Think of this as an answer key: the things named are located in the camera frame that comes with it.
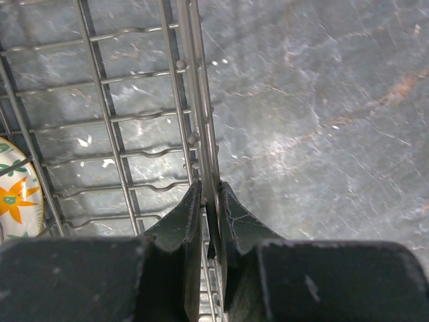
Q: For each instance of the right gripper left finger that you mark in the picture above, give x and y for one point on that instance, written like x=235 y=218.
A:
x=172 y=266

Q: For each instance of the grey wire dish rack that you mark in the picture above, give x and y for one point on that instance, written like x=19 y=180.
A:
x=93 y=93

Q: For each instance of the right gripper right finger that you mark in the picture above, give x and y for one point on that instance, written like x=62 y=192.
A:
x=239 y=231

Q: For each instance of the orange green leaf bowl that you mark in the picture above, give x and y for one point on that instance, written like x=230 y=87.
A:
x=22 y=200

